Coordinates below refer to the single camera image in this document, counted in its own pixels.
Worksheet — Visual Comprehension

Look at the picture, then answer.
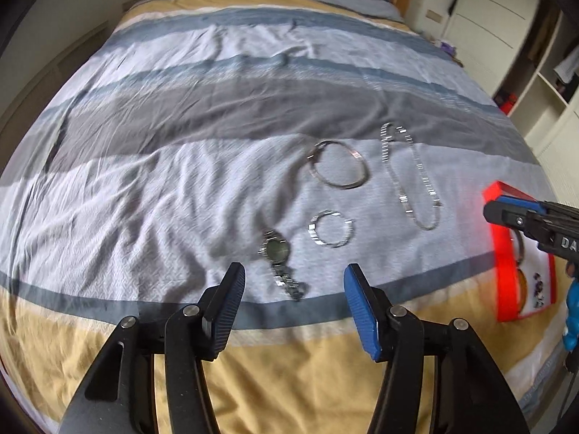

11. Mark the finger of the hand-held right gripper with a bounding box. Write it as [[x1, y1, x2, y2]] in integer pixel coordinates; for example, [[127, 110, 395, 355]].
[[483, 200, 550, 241], [495, 194, 550, 214]]

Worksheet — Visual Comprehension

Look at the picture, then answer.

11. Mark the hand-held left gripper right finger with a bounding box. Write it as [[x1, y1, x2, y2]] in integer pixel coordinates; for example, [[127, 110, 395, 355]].
[[343, 263, 530, 434]]

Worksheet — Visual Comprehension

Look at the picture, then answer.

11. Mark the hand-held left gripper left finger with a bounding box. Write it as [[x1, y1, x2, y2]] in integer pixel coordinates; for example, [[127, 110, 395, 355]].
[[56, 262, 247, 434]]

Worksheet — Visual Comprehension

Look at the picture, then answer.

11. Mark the stone beaded bracelet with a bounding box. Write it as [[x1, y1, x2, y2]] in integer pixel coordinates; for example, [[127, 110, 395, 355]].
[[531, 271, 546, 310]]

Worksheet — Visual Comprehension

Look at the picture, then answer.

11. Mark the orange amber bangle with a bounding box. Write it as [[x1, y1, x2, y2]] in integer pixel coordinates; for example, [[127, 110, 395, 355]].
[[517, 267, 531, 315]]

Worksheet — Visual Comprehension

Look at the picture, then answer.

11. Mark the red jewelry box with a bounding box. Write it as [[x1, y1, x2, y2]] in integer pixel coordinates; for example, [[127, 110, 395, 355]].
[[482, 181, 559, 324]]

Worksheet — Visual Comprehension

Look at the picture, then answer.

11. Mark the silver wristwatch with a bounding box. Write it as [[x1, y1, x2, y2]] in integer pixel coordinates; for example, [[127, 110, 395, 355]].
[[258, 230, 308, 301]]

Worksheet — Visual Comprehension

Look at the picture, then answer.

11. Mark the small silver bracelet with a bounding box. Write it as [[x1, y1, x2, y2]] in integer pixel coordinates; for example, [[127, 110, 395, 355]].
[[307, 209, 355, 249]]

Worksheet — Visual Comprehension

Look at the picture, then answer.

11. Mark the silver chain necklace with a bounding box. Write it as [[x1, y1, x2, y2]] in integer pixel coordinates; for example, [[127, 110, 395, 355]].
[[379, 122, 443, 231]]

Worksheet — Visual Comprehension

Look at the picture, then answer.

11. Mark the thin silver bangle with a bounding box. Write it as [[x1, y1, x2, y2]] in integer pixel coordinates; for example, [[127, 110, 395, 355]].
[[307, 140, 369, 188]]

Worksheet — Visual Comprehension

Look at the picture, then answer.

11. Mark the red bag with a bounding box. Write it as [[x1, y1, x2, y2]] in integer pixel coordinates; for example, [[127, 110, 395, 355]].
[[495, 93, 519, 116]]

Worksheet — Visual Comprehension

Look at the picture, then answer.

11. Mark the hanging striped shirt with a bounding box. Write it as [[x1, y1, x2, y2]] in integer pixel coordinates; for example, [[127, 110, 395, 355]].
[[553, 47, 579, 95]]

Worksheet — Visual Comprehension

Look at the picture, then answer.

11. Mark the striped blue yellow duvet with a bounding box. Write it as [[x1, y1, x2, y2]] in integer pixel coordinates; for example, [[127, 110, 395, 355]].
[[0, 0, 566, 434]]

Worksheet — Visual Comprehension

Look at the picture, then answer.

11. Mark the white wardrobe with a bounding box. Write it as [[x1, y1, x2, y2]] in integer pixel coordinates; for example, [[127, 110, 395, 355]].
[[441, 0, 579, 200]]

